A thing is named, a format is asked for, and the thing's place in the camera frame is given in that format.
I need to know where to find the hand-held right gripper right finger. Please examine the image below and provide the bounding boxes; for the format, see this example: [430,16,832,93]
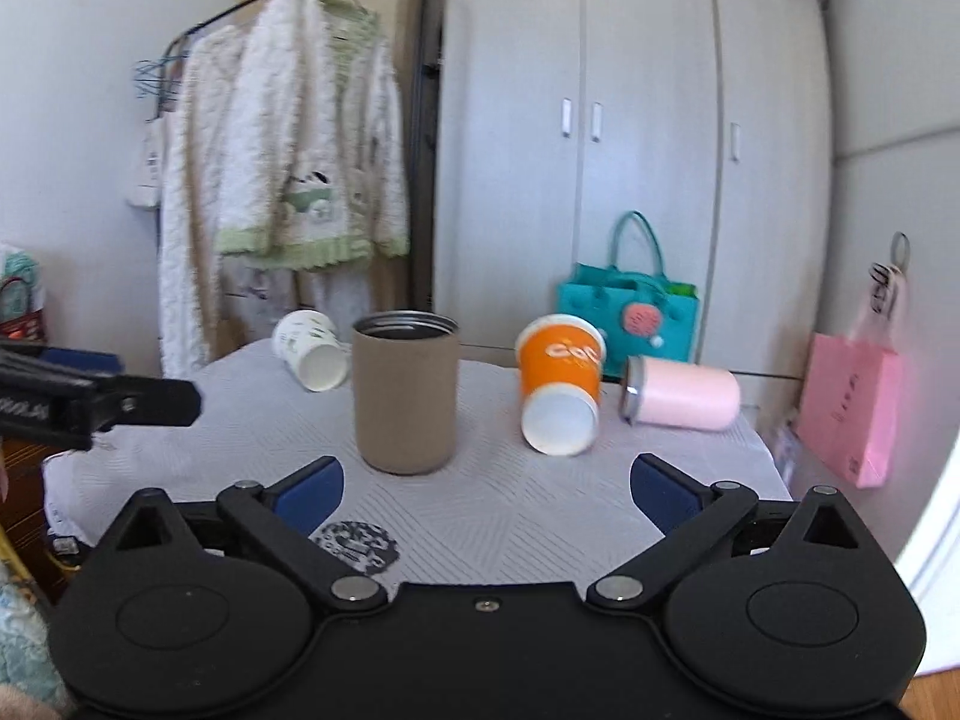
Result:
[587,454,886,612]

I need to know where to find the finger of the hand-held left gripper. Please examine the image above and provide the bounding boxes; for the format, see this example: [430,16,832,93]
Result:
[88,373,203,432]
[0,343,125,377]

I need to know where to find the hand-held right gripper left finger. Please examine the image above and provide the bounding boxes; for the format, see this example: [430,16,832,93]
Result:
[97,456,389,616]

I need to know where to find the pink steel cup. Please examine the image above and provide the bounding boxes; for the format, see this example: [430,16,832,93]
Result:
[619,355,743,432]

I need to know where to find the white paper cup green print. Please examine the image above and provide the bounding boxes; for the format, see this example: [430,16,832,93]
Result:
[271,310,352,392]

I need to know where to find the orange paper cup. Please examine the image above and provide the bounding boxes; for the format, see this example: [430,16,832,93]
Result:
[516,313,607,458]

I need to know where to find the brown steel cup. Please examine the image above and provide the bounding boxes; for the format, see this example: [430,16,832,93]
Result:
[352,310,461,476]

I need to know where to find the black patterned coaster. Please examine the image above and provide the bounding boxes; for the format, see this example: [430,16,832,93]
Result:
[309,519,400,577]

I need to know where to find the white fleece robe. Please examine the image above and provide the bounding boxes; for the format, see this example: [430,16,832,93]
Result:
[156,26,250,380]

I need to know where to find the white patterned tablecloth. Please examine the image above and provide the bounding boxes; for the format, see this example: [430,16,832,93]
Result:
[41,337,794,593]

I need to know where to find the grey patterned garment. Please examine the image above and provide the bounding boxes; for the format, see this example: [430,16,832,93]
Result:
[217,255,380,362]

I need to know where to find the teal felt handbag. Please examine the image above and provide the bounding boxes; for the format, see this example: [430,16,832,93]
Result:
[556,211,700,363]

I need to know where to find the pink paper bag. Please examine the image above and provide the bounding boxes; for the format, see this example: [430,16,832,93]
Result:
[795,270,904,489]

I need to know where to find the floral cloth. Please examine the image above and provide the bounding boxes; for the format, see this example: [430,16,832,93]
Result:
[0,581,72,717]

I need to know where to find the white fleece jacket green trim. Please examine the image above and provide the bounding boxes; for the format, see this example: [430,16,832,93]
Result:
[214,0,412,272]

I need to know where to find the black metal clothes rack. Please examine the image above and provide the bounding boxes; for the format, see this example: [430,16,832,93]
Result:
[154,0,445,365]

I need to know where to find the grey wardrobe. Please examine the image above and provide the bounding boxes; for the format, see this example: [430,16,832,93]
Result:
[431,0,837,406]

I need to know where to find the blue wire hangers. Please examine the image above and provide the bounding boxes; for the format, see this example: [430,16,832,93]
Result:
[133,41,190,119]

